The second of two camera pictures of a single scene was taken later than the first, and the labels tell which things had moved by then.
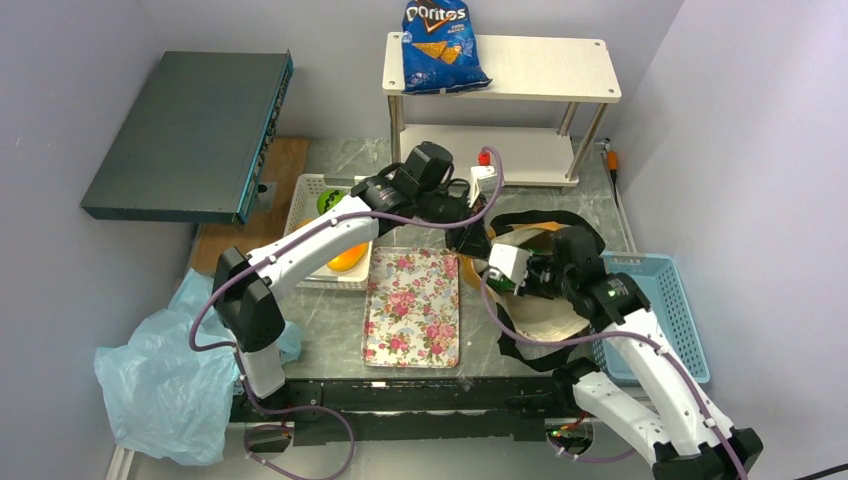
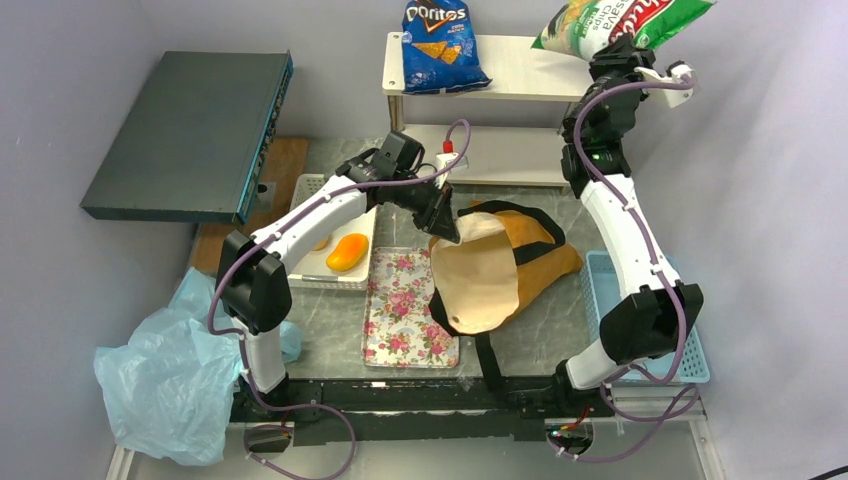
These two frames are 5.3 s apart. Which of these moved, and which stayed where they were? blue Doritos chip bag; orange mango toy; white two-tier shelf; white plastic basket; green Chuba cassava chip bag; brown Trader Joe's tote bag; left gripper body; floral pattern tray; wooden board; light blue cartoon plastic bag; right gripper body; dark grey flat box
Moved: left gripper body; right gripper body; green Chuba cassava chip bag; brown Trader Joe's tote bag
Stayed: orange mango toy; light blue cartoon plastic bag; dark grey flat box; blue Doritos chip bag; white two-tier shelf; floral pattern tray; white plastic basket; wooden board
